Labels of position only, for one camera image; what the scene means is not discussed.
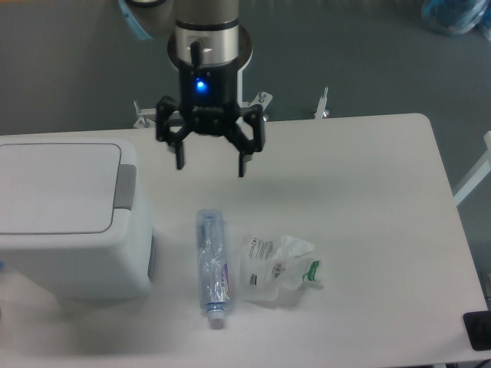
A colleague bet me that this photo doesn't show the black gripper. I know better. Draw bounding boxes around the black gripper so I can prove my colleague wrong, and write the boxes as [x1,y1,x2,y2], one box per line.
[156,63,265,178]

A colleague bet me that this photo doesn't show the white trash can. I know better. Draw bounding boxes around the white trash can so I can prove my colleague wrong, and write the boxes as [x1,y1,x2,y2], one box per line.
[1,136,153,299]

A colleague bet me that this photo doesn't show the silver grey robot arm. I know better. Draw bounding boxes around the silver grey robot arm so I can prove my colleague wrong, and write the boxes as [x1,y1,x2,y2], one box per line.
[118,1,265,176]

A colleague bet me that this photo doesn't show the crumpled clear plastic bag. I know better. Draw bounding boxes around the crumpled clear plastic bag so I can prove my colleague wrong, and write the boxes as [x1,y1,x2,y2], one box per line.
[238,234,321,301]

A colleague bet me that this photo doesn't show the clear plastic water bottle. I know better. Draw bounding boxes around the clear plastic water bottle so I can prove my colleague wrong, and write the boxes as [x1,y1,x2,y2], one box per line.
[196,209,231,330]

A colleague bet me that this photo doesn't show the blue plastic bag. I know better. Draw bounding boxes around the blue plastic bag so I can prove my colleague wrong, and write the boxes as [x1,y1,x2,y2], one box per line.
[420,0,490,36]

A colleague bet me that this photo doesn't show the black device at table edge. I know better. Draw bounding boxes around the black device at table edge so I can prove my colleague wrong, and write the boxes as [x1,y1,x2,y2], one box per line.
[463,310,490,351]

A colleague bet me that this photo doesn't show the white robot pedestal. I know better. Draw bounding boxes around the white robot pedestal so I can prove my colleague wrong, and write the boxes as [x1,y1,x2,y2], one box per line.
[133,67,273,129]

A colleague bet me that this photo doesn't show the white table leg bracket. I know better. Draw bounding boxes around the white table leg bracket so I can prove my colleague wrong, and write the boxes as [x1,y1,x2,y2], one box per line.
[313,87,330,120]

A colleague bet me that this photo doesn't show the white frame at right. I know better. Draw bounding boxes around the white frame at right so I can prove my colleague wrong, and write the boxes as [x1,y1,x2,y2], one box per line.
[453,131,490,206]

